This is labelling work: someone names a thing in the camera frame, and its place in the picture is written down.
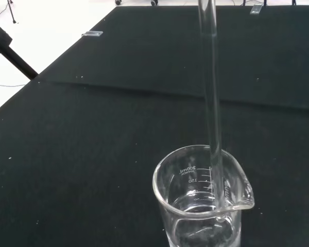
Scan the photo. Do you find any clear glass beaker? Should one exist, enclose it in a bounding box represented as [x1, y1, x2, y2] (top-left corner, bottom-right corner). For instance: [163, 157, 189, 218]
[152, 144, 255, 247]

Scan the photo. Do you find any black bench cloth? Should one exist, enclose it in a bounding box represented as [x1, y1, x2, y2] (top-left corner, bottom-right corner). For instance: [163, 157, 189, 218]
[0, 5, 309, 247]

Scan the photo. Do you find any black tripod leg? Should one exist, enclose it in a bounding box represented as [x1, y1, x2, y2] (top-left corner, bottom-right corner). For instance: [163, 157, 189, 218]
[0, 25, 39, 80]

